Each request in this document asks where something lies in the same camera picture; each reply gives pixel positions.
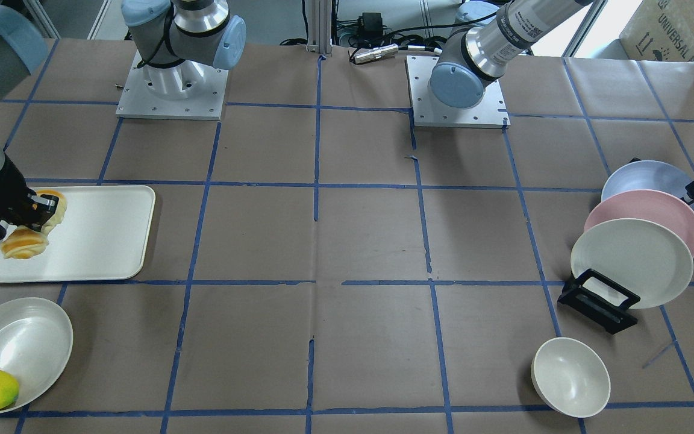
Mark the orange striped bread roll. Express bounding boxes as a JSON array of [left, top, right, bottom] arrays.
[[0, 189, 68, 259]]

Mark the blue plate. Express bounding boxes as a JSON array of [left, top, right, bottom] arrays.
[[601, 160, 694, 210]]

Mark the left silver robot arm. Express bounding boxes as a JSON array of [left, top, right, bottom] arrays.
[[429, 1, 590, 109]]

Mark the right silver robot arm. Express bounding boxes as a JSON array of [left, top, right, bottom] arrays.
[[0, 1, 247, 240]]

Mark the black plate rack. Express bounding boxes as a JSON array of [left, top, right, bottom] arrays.
[[557, 159, 694, 335]]

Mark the cream plate in rack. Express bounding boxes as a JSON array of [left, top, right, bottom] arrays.
[[571, 219, 694, 309]]

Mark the pink plate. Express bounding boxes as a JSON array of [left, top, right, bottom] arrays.
[[583, 189, 694, 256]]

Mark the white rectangular tray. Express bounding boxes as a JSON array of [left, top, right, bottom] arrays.
[[0, 185, 156, 283]]

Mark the cream shallow dish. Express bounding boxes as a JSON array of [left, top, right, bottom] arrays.
[[0, 297, 73, 413]]

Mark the silver cylindrical connector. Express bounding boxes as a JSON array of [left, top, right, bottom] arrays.
[[349, 43, 399, 65]]

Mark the black power adapter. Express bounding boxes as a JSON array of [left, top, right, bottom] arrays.
[[357, 12, 384, 38]]

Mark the cream bowl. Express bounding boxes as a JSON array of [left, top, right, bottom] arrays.
[[530, 337, 611, 418]]

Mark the cardboard box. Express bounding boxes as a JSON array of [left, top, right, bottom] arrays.
[[619, 1, 694, 61]]

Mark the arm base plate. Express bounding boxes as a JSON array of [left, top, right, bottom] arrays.
[[405, 55, 511, 128], [116, 52, 230, 121]]

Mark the aluminium frame post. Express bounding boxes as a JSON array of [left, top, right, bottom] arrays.
[[305, 0, 335, 58]]

